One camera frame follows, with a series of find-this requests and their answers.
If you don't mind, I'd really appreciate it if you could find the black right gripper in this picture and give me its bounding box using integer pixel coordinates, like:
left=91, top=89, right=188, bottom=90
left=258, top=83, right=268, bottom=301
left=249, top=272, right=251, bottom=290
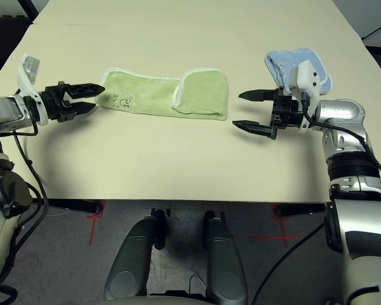
left=231, top=86, right=306, bottom=141

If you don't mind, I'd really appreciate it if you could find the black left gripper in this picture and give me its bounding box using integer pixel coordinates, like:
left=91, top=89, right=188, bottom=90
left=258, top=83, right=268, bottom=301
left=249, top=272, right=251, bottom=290
left=37, top=81, right=105, bottom=123

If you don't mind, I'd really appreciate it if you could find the green swan towel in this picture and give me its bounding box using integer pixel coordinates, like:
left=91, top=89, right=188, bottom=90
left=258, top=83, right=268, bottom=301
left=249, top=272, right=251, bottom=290
left=95, top=66, right=229, bottom=121

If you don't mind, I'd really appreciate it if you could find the folded blue towel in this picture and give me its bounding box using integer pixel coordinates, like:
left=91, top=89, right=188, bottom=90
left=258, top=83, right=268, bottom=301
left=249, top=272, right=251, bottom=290
left=265, top=47, right=333, bottom=96

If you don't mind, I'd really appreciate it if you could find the black foam floor mat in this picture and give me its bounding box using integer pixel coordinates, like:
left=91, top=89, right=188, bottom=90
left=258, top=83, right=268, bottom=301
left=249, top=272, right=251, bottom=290
left=0, top=14, right=32, bottom=86

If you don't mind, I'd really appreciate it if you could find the black table foot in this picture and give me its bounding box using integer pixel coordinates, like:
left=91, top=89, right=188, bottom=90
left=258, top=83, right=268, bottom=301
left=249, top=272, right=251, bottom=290
left=47, top=198, right=102, bottom=214

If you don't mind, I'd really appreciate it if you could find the red floor tape cross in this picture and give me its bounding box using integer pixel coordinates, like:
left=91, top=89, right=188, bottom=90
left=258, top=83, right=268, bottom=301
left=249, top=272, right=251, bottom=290
left=237, top=206, right=296, bottom=247
left=85, top=203, right=105, bottom=247

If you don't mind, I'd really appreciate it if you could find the thin black stand bar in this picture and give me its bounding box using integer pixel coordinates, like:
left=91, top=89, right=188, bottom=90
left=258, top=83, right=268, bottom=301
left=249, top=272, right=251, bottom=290
left=361, top=18, right=381, bottom=41

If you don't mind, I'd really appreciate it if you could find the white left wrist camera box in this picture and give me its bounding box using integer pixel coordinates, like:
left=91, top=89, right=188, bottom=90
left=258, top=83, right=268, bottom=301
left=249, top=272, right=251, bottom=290
left=17, top=52, right=50, bottom=126

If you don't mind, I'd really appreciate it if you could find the black metal frame bar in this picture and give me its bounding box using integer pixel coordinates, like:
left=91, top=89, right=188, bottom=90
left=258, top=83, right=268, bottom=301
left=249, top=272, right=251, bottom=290
left=18, top=0, right=41, bottom=22

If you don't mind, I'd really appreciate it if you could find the thin white floor cable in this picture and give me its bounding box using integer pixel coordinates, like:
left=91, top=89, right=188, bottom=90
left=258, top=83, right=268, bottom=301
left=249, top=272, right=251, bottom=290
left=189, top=274, right=207, bottom=292

